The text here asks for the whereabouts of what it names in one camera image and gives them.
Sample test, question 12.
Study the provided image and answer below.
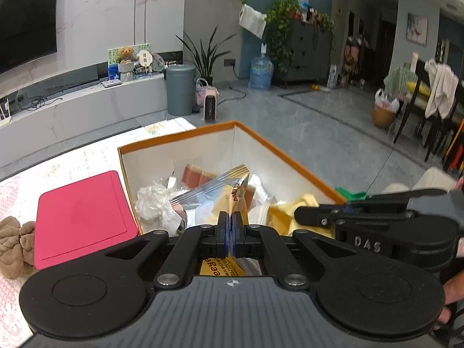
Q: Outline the brown plush towel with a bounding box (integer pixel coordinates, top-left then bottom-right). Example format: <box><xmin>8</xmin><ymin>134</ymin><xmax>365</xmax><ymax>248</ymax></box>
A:
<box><xmin>0</xmin><ymin>216</ymin><xmax>35</xmax><ymax>280</ymax></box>

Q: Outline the black wall television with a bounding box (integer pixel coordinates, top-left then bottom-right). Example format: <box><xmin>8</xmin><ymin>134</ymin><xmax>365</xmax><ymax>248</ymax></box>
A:
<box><xmin>0</xmin><ymin>0</ymin><xmax>57</xmax><ymax>73</ymax></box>

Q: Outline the orange storage box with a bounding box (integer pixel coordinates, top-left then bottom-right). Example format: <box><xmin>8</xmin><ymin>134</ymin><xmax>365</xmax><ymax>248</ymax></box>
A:
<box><xmin>118</xmin><ymin>121</ymin><xmax>345</xmax><ymax>231</ymax></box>

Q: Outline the leafy floor plant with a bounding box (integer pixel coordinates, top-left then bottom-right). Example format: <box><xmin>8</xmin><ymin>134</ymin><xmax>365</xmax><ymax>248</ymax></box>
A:
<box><xmin>176</xmin><ymin>27</ymin><xmax>237</xmax><ymax>84</ymax></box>

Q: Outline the blue water jug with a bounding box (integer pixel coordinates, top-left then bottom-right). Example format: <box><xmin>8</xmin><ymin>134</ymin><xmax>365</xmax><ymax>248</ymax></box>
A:
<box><xmin>249</xmin><ymin>43</ymin><xmax>274</xmax><ymax>90</ymax></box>

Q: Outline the white lace tablecloth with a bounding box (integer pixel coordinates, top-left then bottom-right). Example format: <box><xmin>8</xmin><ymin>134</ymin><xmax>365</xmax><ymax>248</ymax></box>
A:
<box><xmin>1</xmin><ymin>118</ymin><xmax>195</xmax><ymax>347</ymax></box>

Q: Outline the person's right hand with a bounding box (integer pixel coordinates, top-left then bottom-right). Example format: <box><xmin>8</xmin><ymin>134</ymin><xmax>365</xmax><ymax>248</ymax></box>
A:
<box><xmin>439</xmin><ymin>271</ymin><xmax>464</xmax><ymax>324</ymax></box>

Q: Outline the white hanging bag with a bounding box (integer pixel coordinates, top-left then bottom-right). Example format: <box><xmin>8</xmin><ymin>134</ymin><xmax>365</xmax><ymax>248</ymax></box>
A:
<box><xmin>238</xmin><ymin>4</ymin><xmax>267</xmax><ymax>39</ymax></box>

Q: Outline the teddy bear on console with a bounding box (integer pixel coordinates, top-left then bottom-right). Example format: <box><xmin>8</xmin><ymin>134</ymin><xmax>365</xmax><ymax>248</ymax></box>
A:
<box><xmin>116</xmin><ymin>46</ymin><xmax>138</xmax><ymax>64</ymax></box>

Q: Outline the grey round trash bin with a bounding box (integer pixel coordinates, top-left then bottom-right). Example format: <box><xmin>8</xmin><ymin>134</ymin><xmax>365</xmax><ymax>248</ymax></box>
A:
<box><xmin>165</xmin><ymin>64</ymin><xmax>197</xmax><ymax>116</ymax></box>

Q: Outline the white tv console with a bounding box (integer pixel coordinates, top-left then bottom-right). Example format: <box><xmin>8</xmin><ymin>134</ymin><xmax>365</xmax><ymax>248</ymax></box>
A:
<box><xmin>0</xmin><ymin>74</ymin><xmax>168</xmax><ymax>166</ymax></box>

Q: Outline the yellow snack bag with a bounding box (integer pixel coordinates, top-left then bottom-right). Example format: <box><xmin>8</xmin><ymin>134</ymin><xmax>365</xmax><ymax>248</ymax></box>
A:
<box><xmin>170</xmin><ymin>165</ymin><xmax>261</xmax><ymax>277</ymax></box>

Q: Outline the dark grey cabinet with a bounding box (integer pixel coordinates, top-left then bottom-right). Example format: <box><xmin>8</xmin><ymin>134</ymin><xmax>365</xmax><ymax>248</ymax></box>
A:
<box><xmin>281</xmin><ymin>20</ymin><xmax>333</xmax><ymax>83</ymax></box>

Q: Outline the small pink heater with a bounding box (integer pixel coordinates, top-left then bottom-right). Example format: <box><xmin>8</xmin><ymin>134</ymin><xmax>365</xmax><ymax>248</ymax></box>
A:
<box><xmin>195</xmin><ymin>78</ymin><xmax>220</xmax><ymax>122</ymax></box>

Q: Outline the yellow cloth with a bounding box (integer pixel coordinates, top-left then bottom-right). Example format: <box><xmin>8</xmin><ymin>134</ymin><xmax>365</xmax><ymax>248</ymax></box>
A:
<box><xmin>266</xmin><ymin>193</ymin><xmax>334</xmax><ymax>239</ymax></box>

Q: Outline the white wifi router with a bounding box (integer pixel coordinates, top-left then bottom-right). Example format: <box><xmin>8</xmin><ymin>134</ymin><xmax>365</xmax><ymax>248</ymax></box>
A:
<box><xmin>0</xmin><ymin>98</ymin><xmax>11</xmax><ymax>127</ymax></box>

